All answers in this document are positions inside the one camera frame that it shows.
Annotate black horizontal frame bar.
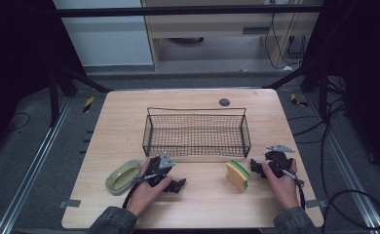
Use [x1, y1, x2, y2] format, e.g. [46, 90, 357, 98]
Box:
[56, 4, 324, 19]

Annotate right hand-held gripper cable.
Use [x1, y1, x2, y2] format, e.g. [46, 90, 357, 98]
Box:
[281, 168, 307, 210]

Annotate light wooden desk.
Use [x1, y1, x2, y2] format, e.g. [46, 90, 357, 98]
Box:
[141, 0, 323, 71]

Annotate black wire mesh basket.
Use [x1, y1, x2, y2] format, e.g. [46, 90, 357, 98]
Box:
[141, 106, 252, 159]

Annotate hand-held gripper cable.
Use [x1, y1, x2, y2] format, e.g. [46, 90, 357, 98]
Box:
[122, 173, 159, 210]
[281, 168, 307, 210]

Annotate person's right hand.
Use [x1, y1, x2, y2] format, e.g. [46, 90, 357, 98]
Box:
[261, 158, 300, 212]

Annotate aluminium floor rail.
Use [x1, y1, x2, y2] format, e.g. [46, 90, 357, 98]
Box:
[0, 97, 73, 234]
[307, 94, 380, 234]

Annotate black hanging desk cables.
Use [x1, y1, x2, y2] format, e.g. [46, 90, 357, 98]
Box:
[263, 12, 307, 71]

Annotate yellow and black floor tape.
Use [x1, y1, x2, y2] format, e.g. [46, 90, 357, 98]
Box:
[289, 93, 310, 108]
[82, 95, 95, 114]

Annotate white cabinet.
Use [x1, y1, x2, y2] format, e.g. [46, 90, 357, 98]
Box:
[52, 0, 155, 68]

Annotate looped black floor cable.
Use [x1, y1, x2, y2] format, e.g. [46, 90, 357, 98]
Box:
[320, 189, 380, 232]

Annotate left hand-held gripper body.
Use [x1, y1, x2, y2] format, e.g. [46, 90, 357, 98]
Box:
[145, 152, 176, 188]

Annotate green and yellow sponge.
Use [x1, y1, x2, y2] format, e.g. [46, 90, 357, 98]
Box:
[225, 159, 251, 194]

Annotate grey table bracket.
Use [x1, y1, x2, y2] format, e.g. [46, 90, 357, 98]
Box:
[57, 198, 82, 210]
[305, 199, 329, 210]

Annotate person's left hand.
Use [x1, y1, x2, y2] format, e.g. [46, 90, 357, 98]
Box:
[126, 158, 173, 217]

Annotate green soap dish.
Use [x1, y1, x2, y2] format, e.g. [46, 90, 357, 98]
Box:
[104, 158, 144, 196]

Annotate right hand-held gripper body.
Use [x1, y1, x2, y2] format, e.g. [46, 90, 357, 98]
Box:
[264, 143, 296, 179]

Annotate thin black floor cable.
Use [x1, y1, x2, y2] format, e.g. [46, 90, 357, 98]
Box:
[2, 111, 32, 134]

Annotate left hand-held gripper cable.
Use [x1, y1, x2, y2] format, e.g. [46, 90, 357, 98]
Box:
[122, 173, 159, 210]

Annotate black metal stand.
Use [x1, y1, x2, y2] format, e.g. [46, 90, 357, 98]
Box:
[261, 58, 346, 120]
[47, 60, 115, 129]

